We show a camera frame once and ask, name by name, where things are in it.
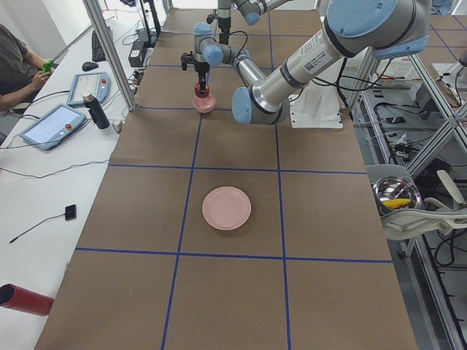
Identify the teach pendant tablet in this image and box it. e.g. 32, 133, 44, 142
66, 72, 111, 107
20, 104, 86, 151

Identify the aluminium frame post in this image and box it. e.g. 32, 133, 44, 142
82, 0, 136, 112

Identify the pink plate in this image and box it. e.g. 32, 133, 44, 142
201, 186, 252, 230

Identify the seated person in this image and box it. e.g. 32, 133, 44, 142
1, 24, 54, 112

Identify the brown paper table cover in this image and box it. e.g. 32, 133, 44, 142
36, 9, 417, 349

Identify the black computer mouse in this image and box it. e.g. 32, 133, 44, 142
82, 61, 99, 72

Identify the far teach pendant tablet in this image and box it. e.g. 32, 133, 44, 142
66, 72, 111, 107

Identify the black water bottle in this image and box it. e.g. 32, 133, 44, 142
82, 91, 110, 130

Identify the green object in hand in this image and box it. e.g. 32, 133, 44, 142
41, 60, 54, 74

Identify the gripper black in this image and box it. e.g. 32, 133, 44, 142
196, 62, 210, 96

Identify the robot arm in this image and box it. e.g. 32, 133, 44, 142
207, 0, 288, 44
193, 0, 431, 125

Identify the red cylinder bottle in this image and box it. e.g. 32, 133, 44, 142
1, 284, 54, 316

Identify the red apple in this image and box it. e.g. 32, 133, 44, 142
194, 82, 209, 98

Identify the black keyboard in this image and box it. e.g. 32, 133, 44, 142
91, 30, 107, 63

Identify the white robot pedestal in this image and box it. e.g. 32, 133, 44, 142
289, 85, 343, 129

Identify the small black square device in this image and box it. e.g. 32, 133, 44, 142
64, 204, 77, 221

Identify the steel pot with corn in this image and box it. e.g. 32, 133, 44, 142
372, 176, 422, 215

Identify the pink bowl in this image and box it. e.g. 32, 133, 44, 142
192, 95, 216, 114

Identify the near teach pendant tablet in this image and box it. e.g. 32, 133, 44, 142
20, 104, 86, 151

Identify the white grey chair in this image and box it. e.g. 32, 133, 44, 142
366, 164, 466, 258

